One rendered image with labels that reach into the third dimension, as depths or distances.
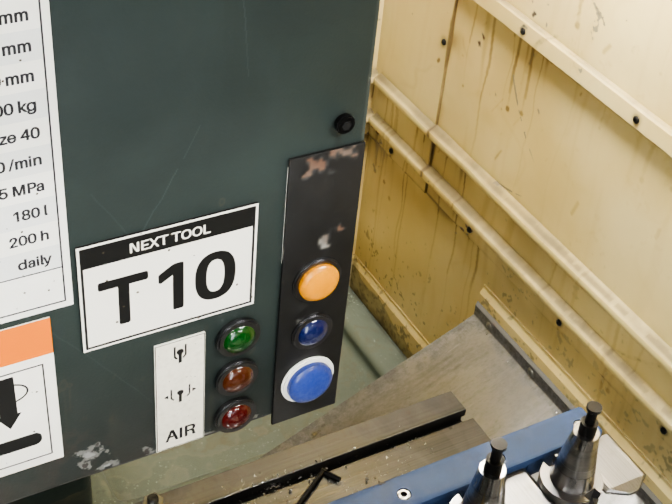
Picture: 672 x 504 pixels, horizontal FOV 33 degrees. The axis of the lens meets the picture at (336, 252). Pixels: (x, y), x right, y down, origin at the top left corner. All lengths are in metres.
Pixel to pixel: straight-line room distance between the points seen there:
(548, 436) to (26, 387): 0.71
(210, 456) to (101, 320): 1.40
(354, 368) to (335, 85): 1.60
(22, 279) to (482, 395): 1.31
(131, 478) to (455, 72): 0.85
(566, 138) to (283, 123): 1.06
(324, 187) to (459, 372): 1.25
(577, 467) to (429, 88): 0.88
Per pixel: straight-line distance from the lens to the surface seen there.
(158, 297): 0.61
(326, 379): 0.71
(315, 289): 0.65
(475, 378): 1.84
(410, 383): 1.86
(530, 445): 1.20
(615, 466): 1.23
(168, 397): 0.67
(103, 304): 0.60
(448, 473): 1.16
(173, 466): 1.99
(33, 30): 0.50
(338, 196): 0.62
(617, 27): 1.49
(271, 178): 0.60
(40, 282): 0.58
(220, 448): 2.01
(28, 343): 0.60
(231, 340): 0.65
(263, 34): 0.55
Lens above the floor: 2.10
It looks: 39 degrees down
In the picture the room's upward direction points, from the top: 6 degrees clockwise
